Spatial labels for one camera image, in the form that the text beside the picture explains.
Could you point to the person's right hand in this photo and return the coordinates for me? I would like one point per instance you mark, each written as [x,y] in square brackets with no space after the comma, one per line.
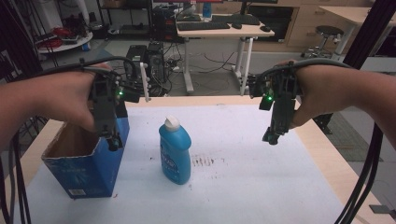
[317,90]

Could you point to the black round stool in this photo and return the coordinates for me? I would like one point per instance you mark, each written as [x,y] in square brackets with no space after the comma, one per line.
[328,31]

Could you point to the black keyboard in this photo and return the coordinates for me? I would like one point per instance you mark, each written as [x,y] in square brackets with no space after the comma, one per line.
[202,25]
[236,19]

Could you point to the white table mat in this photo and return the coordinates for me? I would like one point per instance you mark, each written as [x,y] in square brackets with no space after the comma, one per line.
[236,174]

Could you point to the black metal frame post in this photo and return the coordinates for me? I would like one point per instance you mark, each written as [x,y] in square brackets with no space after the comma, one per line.
[370,34]

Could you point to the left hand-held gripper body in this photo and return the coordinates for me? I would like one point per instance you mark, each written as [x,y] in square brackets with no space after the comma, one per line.
[104,102]

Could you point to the black computer mouse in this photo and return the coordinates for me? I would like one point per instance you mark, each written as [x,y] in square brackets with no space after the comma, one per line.
[236,26]
[265,29]

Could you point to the white table bracket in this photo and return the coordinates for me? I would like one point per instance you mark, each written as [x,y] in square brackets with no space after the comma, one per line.
[144,84]

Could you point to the round white table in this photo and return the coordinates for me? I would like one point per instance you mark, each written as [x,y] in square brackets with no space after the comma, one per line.
[74,43]

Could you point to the blue bottle with white cap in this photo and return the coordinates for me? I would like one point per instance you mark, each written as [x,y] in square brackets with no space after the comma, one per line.
[175,152]

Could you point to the person's left hand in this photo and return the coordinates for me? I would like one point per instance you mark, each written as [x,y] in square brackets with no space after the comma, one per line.
[70,96]

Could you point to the blue cardboard box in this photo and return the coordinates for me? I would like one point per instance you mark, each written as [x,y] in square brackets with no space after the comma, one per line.
[90,168]

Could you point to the wooden cabinet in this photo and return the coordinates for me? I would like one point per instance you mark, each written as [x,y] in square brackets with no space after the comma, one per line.
[308,25]

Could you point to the wooden desk with white legs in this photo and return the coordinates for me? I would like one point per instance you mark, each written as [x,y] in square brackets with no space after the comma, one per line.
[249,31]

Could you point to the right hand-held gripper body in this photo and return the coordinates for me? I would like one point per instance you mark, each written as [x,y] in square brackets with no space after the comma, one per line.
[281,99]

